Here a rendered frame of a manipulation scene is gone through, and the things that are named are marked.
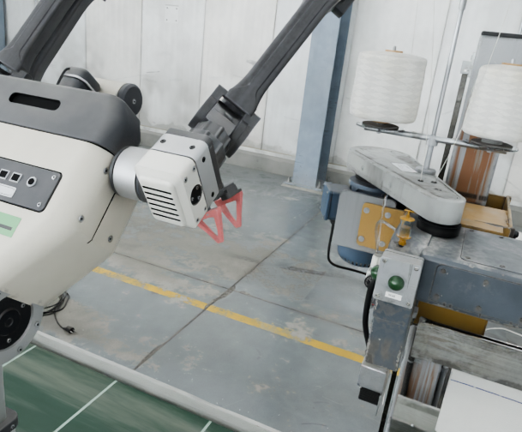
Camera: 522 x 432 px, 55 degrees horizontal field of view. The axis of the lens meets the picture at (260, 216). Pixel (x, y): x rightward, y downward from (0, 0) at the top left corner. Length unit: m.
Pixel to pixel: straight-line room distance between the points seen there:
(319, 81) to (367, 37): 0.79
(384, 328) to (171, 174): 0.55
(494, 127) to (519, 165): 5.00
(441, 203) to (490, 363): 0.39
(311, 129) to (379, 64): 4.80
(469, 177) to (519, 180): 4.79
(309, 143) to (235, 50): 1.68
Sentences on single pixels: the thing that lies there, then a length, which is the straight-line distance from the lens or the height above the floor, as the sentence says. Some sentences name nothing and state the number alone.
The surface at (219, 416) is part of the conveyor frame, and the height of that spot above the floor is 0.39.
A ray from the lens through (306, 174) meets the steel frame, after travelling 6.11.
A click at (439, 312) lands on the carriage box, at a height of 1.08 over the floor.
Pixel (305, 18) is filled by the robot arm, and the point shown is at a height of 1.73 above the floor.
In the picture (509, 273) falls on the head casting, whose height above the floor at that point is 1.33.
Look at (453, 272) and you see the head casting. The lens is 1.01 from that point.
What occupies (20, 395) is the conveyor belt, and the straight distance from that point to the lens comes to 2.11.
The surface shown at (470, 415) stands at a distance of 1.36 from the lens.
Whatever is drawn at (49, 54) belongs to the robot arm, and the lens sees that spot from 1.42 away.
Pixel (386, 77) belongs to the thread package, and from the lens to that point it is 1.22.
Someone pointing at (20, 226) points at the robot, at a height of 1.37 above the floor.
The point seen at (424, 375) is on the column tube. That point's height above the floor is 0.76.
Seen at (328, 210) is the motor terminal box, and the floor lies 1.25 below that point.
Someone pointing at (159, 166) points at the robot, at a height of 1.48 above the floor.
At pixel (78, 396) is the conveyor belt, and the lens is 2.07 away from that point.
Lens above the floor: 1.69
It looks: 20 degrees down
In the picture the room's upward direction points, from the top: 6 degrees clockwise
